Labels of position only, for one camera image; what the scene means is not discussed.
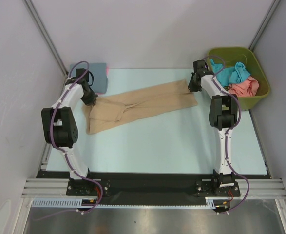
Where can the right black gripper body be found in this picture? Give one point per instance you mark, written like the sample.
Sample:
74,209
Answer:
193,86

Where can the right white cable duct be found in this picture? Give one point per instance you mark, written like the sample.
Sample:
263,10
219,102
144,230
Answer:
216,202

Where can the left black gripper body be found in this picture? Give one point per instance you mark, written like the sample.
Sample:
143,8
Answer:
89,97

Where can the right aluminium corner post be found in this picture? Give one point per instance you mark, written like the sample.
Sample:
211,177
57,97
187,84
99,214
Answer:
264,24

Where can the olive green plastic bin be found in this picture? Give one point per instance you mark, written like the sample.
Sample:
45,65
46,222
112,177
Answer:
229,56

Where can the white cable duct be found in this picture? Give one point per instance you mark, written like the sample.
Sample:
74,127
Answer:
216,202
64,202

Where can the salmon pink crumpled t-shirt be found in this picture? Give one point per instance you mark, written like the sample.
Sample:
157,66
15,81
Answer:
247,88

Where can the folded grey-blue t-shirt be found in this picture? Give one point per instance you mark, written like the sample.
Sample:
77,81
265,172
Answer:
93,67

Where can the aluminium extrusion rail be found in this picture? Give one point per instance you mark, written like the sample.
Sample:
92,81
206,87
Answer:
43,187

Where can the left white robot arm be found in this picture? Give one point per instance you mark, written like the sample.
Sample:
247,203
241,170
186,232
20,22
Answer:
59,125

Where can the beige t-shirt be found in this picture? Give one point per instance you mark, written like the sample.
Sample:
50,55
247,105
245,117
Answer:
115,110

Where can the left white cable duct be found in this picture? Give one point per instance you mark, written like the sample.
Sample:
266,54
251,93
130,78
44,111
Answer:
64,202

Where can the aluminium corner post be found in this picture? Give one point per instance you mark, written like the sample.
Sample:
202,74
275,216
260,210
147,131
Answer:
264,24
45,34

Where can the teal crumpled t-shirt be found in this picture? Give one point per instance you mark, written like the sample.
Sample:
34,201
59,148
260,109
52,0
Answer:
230,75

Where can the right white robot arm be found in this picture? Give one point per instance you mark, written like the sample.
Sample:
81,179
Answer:
224,115

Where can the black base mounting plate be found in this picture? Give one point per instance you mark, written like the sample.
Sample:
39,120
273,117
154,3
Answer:
185,198

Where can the folded pink t-shirt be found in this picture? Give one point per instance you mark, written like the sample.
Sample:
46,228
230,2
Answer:
101,80

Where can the left aluminium corner post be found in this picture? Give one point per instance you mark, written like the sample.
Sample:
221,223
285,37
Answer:
45,34

